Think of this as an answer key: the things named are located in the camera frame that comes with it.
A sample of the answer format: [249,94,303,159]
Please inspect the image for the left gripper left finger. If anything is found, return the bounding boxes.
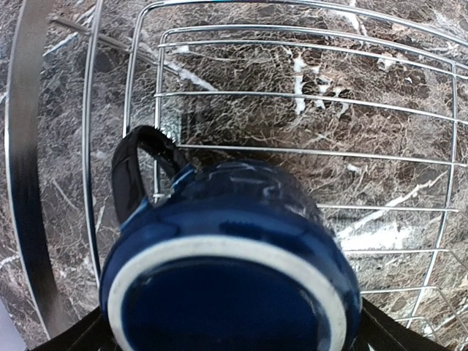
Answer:
[32,307,117,351]

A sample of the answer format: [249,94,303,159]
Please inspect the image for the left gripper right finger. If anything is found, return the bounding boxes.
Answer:
[352,305,448,351]

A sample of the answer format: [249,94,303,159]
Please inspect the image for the dark blue ceramic mug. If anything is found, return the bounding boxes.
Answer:
[99,126,362,350]

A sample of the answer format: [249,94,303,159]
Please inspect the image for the wire dish rack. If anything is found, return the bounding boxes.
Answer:
[1,1,467,350]

